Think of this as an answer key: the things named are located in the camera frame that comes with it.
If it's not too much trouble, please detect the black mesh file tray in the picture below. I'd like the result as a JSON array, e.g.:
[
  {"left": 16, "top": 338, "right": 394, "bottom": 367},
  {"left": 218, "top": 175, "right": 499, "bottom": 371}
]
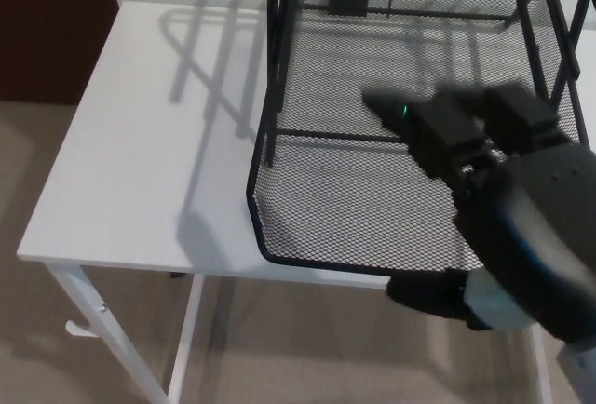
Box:
[{"left": 245, "top": 0, "right": 592, "bottom": 280}]

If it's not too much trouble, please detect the dark brown wooden cabinet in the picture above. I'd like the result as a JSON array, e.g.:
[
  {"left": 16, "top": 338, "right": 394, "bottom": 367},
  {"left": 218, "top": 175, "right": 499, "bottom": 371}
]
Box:
[{"left": 0, "top": 0, "right": 120, "bottom": 106}]

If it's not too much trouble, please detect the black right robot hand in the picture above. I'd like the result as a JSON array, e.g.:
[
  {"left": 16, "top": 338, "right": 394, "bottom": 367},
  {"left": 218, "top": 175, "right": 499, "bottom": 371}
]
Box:
[{"left": 360, "top": 83, "right": 596, "bottom": 347}]

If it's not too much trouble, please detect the white desk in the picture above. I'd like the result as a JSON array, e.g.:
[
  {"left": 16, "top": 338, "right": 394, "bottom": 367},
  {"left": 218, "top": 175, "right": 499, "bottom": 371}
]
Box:
[{"left": 16, "top": 1, "right": 596, "bottom": 404}]

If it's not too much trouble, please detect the white desk hook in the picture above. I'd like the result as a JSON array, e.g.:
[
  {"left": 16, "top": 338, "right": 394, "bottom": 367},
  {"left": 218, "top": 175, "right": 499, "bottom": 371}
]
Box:
[{"left": 64, "top": 319, "right": 99, "bottom": 341}]

